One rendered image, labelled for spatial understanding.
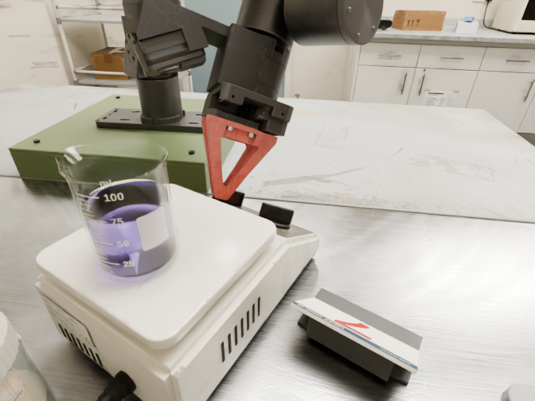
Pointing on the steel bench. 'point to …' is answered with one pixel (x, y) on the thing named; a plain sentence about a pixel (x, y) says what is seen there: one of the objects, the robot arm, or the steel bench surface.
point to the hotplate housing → (170, 360)
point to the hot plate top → (201, 286)
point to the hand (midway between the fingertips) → (221, 189)
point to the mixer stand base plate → (519, 393)
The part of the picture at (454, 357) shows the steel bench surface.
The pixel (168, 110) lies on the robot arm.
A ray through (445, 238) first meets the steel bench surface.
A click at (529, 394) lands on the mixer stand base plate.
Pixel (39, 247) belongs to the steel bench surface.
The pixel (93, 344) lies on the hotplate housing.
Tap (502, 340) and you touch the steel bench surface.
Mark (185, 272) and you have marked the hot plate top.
